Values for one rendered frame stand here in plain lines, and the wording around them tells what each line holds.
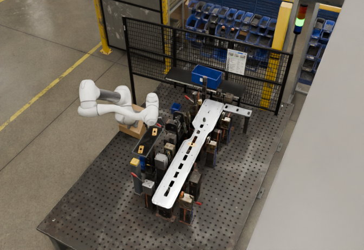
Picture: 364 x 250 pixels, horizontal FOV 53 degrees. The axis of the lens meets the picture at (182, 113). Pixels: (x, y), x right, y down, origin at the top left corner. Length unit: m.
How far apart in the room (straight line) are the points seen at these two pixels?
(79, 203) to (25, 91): 2.85
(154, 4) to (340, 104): 4.93
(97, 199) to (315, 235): 3.24
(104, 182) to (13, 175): 1.59
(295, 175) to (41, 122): 5.11
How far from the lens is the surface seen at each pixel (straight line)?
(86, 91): 3.18
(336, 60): 0.53
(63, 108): 5.50
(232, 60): 3.93
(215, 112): 3.76
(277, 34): 3.69
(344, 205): 0.37
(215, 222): 3.34
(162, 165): 3.23
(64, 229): 3.45
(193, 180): 3.16
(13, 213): 4.58
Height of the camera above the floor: 3.62
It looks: 45 degrees down
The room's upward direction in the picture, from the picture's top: straight up
